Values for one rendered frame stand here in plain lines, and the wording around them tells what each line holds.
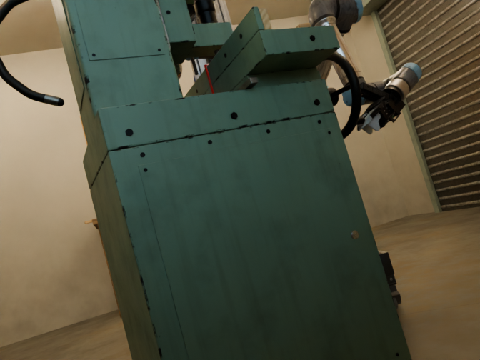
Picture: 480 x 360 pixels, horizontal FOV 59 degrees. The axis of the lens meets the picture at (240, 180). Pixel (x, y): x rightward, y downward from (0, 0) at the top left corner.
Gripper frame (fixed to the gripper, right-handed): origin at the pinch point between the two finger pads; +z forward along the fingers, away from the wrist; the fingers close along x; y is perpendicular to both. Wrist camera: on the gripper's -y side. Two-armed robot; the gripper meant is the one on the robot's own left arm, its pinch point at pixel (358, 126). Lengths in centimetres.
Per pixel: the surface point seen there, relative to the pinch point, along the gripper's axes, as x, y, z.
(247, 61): -20, -37, 30
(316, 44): -28.5, -28.4, 18.5
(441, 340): -2, 61, 33
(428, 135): 216, 125, -253
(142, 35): -10, -59, 40
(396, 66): 225, 52, -295
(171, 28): -6, -57, 31
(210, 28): -2, -52, 19
